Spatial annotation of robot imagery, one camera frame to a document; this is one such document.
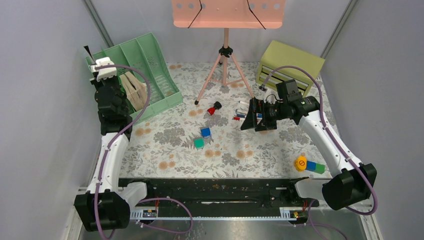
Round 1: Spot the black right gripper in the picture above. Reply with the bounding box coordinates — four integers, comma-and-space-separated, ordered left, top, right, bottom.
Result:
240, 98, 288, 132

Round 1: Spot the purple 52-storey treehouse book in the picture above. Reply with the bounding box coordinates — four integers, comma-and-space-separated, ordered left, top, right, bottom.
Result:
119, 72, 145, 112

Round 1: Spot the white sketch pad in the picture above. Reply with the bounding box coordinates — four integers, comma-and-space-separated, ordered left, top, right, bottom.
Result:
83, 45, 96, 65

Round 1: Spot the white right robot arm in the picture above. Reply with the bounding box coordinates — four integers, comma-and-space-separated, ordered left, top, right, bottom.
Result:
240, 79, 378, 215

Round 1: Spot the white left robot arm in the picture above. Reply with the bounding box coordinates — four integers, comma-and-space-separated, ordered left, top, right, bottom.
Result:
74, 76, 155, 232

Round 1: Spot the blue cap whiteboard marker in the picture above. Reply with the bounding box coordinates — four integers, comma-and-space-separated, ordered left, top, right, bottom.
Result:
238, 101, 250, 107

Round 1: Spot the red and black stamp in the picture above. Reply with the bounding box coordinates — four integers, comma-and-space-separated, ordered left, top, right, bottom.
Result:
207, 101, 222, 116

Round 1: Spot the yellow-green drawer cabinet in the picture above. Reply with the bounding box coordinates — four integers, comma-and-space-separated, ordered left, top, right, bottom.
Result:
256, 40, 325, 97

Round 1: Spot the green plastic file organizer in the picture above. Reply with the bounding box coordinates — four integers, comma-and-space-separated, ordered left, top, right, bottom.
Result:
92, 32, 183, 123

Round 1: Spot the blue stamp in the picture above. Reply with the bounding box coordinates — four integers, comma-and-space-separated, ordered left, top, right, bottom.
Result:
200, 127, 212, 138

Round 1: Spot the floral table mat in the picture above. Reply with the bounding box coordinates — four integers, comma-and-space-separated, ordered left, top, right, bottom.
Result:
120, 62, 325, 178

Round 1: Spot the teal stamp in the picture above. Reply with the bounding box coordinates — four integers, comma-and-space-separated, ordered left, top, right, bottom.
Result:
193, 137, 205, 150

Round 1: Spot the yellow blue green toy block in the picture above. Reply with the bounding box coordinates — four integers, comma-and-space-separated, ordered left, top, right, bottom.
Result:
294, 155, 326, 174

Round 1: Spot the pink music stand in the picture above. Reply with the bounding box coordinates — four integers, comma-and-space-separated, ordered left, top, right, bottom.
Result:
171, 0, 286, 105

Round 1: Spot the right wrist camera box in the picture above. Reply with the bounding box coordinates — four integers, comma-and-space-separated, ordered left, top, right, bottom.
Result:
259, 84, 278, 104

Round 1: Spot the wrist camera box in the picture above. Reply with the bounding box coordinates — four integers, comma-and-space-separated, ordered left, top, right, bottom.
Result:
89, 57, 117, 82
259, 84, 278, 104

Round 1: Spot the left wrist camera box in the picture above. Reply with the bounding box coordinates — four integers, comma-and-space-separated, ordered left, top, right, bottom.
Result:
89, 57, 117, 82

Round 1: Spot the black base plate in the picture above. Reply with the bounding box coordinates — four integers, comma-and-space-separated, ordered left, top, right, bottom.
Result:
118, 178, 320, 216

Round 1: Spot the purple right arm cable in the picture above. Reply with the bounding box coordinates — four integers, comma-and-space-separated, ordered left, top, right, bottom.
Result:
258, 65, 379, 240

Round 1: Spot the grey cable duct rail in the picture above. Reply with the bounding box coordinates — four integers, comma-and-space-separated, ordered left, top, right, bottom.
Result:
129, 207, 307, 221

